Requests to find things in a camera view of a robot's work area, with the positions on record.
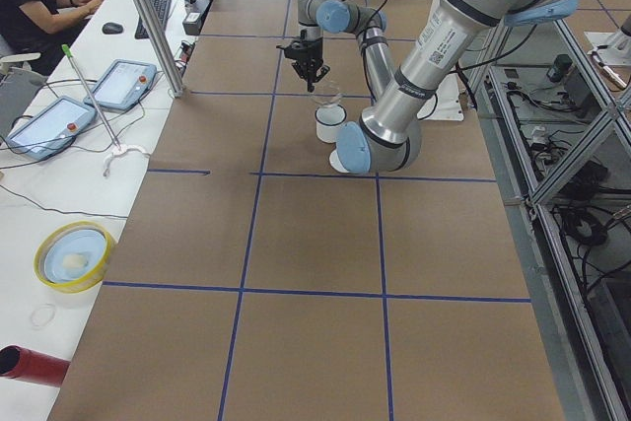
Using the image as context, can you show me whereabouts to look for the working arm black gripper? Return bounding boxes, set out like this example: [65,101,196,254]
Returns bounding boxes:
[288,37,329,93]

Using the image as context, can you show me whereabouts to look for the white mug lid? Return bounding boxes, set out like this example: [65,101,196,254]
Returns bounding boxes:
[329,150,349,174]

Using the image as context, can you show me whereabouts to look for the working silver UR robot arm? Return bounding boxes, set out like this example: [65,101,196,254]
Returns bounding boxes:
[282,0,579,174]

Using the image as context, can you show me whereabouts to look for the white enamel mug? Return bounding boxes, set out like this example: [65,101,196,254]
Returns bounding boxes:
[315,105,347,144]

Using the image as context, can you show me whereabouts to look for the black keyboard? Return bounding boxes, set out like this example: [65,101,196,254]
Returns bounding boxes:
[133,0,175,40]

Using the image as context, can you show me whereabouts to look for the far teach pendant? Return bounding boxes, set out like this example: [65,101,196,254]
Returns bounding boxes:
[90,59,157,112]

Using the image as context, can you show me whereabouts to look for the teach pendant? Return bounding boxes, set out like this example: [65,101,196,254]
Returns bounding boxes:
[90,59,157,112]
[7,96,97,161]

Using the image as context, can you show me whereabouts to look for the black computer mouse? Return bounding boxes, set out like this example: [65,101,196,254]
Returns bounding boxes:
[102,22,124,35]

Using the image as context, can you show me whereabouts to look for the near teach pendant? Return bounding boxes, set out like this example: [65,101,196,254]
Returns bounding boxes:
[7,96,97,161]

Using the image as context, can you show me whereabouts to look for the seated person black shirt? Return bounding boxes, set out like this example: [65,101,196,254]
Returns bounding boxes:
[1,0,104,76]

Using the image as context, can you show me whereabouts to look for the yellow tape roll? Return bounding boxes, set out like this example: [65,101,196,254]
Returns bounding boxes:
[34,221,116,294]

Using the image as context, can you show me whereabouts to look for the working arm black camera mount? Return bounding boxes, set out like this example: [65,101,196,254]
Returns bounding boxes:
[276,37,309,62]

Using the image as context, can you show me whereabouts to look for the aluminium frame post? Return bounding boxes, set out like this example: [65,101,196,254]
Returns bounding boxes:
[132,0,184,98]

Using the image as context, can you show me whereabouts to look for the clear tape ring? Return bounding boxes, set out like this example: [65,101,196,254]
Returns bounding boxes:
[31,303,57,331]

